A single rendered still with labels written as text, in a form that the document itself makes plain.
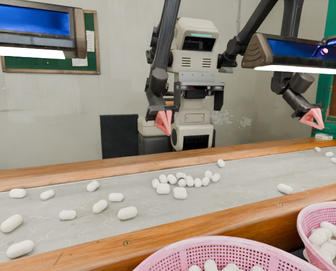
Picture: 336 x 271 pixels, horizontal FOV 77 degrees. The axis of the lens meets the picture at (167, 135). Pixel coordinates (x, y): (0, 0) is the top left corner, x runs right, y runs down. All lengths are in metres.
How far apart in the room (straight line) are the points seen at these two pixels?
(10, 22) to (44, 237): 0.33
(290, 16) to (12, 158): 2.68
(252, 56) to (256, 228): 0.36
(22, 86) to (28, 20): 2.31
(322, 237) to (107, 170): 0.52
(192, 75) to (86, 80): 1.58
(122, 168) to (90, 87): 1.96
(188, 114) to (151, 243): 0.98
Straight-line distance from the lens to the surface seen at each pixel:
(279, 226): 0.47
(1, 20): 0.39
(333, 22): 1.40
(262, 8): 1.18
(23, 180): 0.68
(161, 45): 0.80
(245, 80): 3.16
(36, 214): 0.53
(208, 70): 1.30
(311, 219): 0.50
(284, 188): 0.60
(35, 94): 2.66
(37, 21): 0.39
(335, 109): 1.34
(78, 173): 0.66
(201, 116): 1.28
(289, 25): 1.05
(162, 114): 0.68
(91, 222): 0.46
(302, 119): 0.98
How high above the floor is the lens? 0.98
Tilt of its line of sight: 11 degrees down
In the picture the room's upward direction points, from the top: straight up
